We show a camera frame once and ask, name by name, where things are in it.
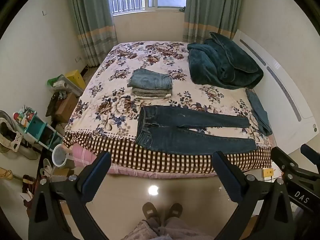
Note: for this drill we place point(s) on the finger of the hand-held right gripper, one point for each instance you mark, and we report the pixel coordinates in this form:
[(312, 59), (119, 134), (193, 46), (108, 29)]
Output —
[(283, 161), (311, 153)]

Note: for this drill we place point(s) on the green striped curtain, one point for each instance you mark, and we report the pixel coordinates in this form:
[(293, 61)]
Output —
[(212, 10), (90, 17)]

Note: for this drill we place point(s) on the dark green plush blanket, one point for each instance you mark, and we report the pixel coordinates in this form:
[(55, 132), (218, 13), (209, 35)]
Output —
[(220, 62)]

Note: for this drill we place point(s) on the cardboard box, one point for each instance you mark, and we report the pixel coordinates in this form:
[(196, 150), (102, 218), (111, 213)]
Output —
[(65, 107)]

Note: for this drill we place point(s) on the green plastic bag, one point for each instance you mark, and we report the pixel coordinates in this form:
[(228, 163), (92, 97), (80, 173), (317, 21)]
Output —
[(53, 80)]

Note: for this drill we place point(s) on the dark blue jeans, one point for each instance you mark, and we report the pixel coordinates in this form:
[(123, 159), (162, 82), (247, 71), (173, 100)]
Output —
[(162, 135)]

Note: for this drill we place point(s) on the clear plastic package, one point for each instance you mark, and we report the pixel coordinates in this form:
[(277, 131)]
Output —
[(68, 86)]

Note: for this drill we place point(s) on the white headboard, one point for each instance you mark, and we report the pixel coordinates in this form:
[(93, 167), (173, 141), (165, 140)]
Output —
[(282, 87)]

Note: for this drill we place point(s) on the folded teal pants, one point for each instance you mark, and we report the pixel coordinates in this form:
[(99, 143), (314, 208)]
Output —
[(260, 112)]

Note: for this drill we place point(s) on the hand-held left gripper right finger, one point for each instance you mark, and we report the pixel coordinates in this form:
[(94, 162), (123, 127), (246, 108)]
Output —
[(227, 177)]

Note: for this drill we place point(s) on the yellow box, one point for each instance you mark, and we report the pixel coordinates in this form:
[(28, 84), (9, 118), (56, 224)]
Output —
[(76, 78)]

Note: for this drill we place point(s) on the person's left brown slipper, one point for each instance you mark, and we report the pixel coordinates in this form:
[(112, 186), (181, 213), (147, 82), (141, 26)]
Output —
[(150, 212)]

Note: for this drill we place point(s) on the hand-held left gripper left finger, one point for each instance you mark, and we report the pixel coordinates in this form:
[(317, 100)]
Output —
[(96, 177)]

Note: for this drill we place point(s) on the yellow power strip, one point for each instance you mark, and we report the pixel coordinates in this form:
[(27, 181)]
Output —
[(268, 173)]

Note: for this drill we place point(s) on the white bucket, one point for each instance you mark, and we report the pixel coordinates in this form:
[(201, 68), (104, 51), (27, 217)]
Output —
[(60, 156)]

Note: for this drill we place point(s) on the floral checked bed blanket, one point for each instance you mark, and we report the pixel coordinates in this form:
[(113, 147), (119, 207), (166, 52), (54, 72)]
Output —
[(120, 105)]

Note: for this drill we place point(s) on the white shoes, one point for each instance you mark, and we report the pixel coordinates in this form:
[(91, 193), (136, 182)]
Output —
[(46, 167)]

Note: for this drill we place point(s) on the teal shelf rack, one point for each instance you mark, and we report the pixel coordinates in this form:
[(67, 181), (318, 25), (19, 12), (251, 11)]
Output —
[(37, 127)]

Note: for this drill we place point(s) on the folded grey pants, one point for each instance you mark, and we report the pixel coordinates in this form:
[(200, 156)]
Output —
[(150, 93)]

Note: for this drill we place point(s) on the person's light pajama legs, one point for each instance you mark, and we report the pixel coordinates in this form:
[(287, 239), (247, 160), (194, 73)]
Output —
[(155, 232)]

